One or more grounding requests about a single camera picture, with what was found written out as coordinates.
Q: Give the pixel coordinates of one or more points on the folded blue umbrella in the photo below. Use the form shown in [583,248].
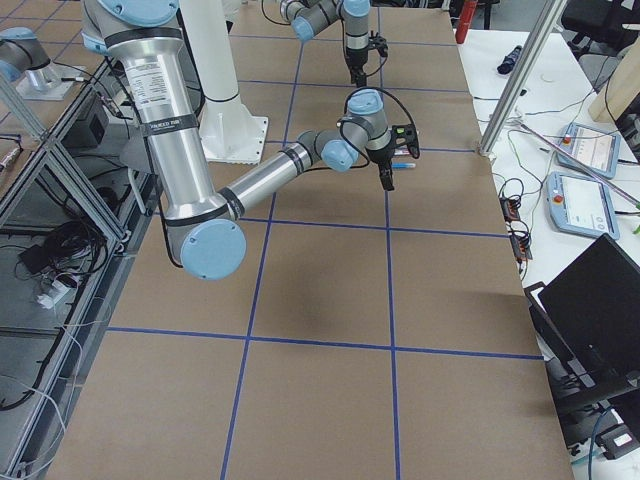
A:
[509,61]

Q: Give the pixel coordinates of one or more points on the aluminium frame post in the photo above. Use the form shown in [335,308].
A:
[532,48]

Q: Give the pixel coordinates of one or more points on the near blue teach pendant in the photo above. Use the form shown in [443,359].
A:
[581,206]

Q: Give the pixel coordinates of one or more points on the green handled reacher grabber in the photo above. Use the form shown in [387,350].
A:
[576,164]

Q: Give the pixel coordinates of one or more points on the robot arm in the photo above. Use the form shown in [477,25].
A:
[310,18]
[200,139]

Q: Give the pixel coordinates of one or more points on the blue marker pen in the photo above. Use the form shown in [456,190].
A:
[404,166]

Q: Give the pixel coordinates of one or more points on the red cylinder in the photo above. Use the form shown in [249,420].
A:
[467,14]

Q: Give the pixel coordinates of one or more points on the black laptop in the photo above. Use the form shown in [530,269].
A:
[592,311]

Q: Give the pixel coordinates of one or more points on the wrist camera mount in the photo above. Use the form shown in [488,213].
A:
[378,43]
[409,140]

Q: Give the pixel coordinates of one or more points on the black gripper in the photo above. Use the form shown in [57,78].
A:
[381,157]
[357,64]

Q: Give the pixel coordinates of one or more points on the far blue teach pendant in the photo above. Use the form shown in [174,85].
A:
[595,148]

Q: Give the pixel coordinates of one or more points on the blue teach pendant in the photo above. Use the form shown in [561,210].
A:
[581,206]
[595,148]

